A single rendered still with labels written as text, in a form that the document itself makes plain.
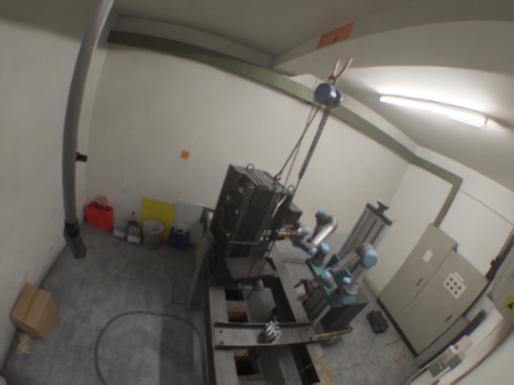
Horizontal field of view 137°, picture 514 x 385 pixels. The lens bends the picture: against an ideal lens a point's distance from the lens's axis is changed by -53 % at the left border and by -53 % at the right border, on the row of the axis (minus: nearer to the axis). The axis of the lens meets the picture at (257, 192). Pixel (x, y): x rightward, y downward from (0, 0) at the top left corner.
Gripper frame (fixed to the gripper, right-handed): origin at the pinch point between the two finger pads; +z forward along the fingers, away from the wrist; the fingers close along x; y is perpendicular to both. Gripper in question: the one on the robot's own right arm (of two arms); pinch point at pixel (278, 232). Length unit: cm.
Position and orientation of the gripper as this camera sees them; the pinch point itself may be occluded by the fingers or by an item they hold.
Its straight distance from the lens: 159.7
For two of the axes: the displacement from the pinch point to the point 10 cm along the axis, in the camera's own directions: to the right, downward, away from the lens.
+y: -3.0, 8.9, 3.4
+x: -4.8, -4.5, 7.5
